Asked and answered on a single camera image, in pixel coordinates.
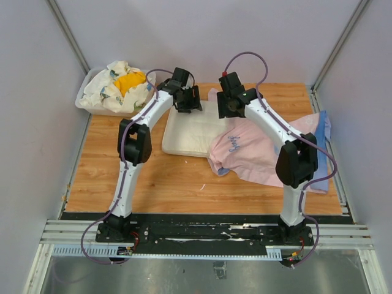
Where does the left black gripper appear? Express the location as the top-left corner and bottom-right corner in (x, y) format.
(177, 86), (202, 114)

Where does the cream bear print pillow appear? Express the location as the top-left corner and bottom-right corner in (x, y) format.
(162, 100), (229, 158)

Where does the blue pink snowflake pillowcase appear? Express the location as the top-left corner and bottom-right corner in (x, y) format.
(206, 88), (333, 195)

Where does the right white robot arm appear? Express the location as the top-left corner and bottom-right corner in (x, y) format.
(217, 72), (318, 245)

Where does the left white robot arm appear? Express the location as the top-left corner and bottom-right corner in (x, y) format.
(96, 67), (202, 243)

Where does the clear plastic bin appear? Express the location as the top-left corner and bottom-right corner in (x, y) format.
(75, 67), (157, 119)

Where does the orange cloth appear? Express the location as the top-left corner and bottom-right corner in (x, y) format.
(113, 72), (146, 97)

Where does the cream patterned crumpled cloth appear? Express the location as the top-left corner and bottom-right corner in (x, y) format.
(80, 60), (154, 113)

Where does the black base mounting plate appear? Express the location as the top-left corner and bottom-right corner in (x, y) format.
(96, 214), (315, 256)

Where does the grey slotted cable duct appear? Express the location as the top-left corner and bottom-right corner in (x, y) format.
(52, 244), (282, 261)

